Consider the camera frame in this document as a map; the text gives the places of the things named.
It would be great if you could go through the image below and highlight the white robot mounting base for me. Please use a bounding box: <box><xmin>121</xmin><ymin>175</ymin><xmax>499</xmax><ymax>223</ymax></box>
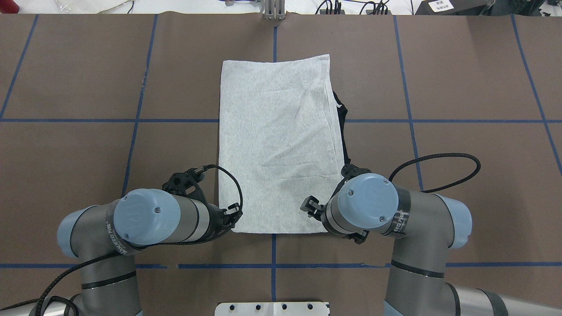
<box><xmin>214</xmin><ymin>302</ymin><xmax>331</xmax><ymax>316</ymax></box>

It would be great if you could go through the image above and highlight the red cylinder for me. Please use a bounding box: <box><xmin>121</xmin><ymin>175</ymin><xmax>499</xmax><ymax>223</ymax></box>
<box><xmin>0</xmin><ymin>0</ymin><xmax>20</xmax><ymax>14</ymax></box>

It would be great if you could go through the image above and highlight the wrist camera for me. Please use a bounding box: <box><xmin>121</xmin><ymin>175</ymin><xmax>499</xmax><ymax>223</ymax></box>
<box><xmin>341</xmin><ymin>164</ymin><xmax>372</xmax><ymax>181</ymax></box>
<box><xmin>161</xmin><ymin>167</ymin><xmax>206</xmax><ymax>201</ymax></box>

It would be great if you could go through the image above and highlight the grey cartoon print t-shirt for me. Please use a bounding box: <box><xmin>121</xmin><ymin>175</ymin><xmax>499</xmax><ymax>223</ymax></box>
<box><xmin>218</xmin><ymin>54</ymin><xmax>344</xmax><ymax>234</ymax></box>

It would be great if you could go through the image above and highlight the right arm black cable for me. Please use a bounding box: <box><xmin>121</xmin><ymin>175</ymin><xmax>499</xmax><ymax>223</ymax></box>
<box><xmin>389</xmin><ymin>153</ymin><xmax>482</xmax><ymax>194</ymax></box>

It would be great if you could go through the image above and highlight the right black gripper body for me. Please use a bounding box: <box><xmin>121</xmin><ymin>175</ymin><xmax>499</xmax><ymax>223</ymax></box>
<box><xmin>300</xmin><ymin>196</ymin><xmax>369</xmax><ymax>244</ymax></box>

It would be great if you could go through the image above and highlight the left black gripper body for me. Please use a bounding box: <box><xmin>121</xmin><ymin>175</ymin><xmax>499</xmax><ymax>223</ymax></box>
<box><xmin>211</xmin><ymin>203</ymin><xmax>243</xmax><ymax>235</ymax></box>

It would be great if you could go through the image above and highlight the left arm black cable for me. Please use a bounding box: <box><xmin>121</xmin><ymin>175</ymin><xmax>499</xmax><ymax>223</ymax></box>
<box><xmin>204</xmin><ymin>164</ymin><xmax>244</xmax><ymax>220</ymax></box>

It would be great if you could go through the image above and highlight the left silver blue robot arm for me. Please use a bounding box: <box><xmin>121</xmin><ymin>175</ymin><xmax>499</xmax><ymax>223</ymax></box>
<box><xmin>30</xmin><ymin>189</ymin><xmax>243</xmax><ymax>316</ymax></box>

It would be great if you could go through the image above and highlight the clear plastic bag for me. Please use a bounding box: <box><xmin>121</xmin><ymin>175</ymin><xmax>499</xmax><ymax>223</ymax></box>
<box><xmin>54</xmin><ymin>0</ymin><xmax>134</xmax><ymax>14</ymax></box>

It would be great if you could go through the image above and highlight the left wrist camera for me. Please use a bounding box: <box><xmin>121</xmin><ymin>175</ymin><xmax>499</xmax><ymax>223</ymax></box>
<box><xmin>161</xmin><ymin>167</ymin><xmax>206</xmax><ymax>201</ymax></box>

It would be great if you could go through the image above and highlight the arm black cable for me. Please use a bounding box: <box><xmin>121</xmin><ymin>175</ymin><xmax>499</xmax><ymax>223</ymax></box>
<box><xmin>389</xmin><ymin>153</ymin><xmax>482</xmax><ymax>194</ymax></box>
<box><xmin>204</xmin><ymin>164</ymin><xmax>244</xmax><ymax>220</ymax></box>

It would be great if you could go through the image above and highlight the aluminium frame post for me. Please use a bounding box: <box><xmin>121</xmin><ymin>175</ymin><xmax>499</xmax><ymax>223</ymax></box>
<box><xmin>259</xmin><ymin>0</ymin><xmax>286</xmax><ymax>21</ymax></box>

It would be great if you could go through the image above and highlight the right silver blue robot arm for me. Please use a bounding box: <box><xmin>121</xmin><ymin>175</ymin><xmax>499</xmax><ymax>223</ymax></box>
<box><xmin>301</xmin><ymin>169</ymin><xmax>561</xmax><ymax>316</ymax></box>

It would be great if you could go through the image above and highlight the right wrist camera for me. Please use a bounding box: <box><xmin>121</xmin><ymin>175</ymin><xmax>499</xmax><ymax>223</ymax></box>
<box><xmin>341</xmin><ymin>164</ymin><xmax>372</xmax><ymax>181</ymax></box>

